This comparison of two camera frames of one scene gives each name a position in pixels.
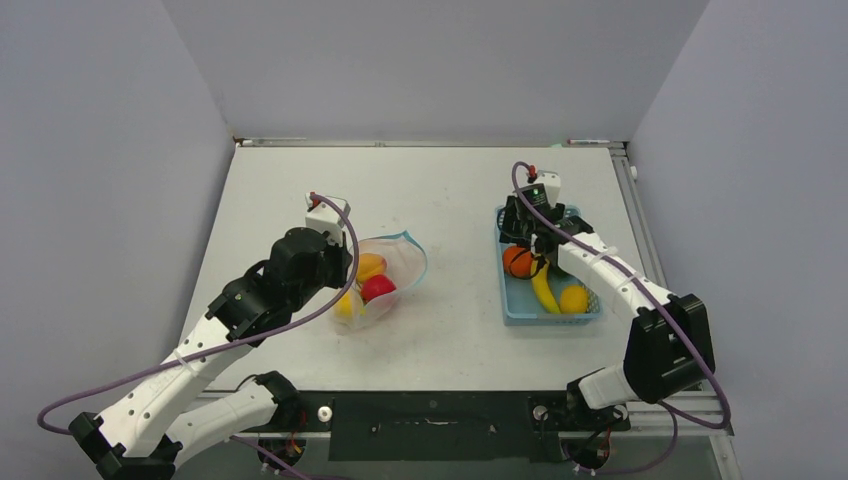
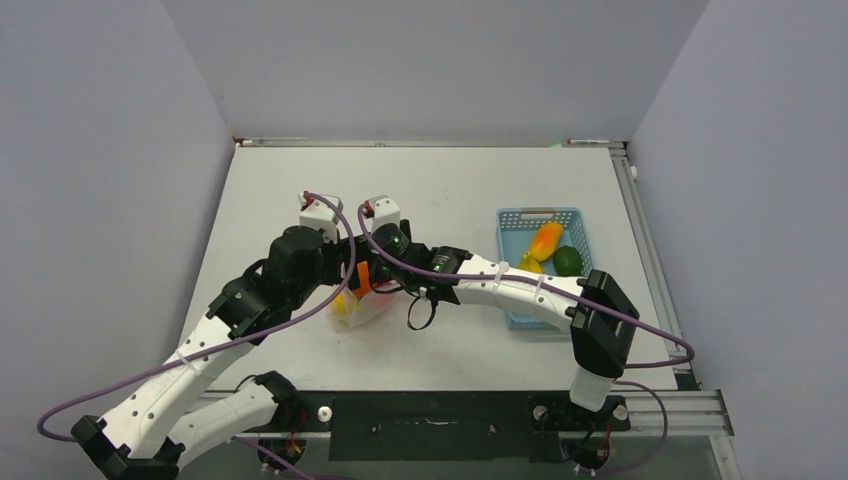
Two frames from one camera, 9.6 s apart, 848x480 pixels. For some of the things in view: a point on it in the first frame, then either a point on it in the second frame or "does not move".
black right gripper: (512, 233) → (372, 271)
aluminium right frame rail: (637, 214) does not move
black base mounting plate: (446, 427) does not move
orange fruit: (517, 261) → (364, 289)
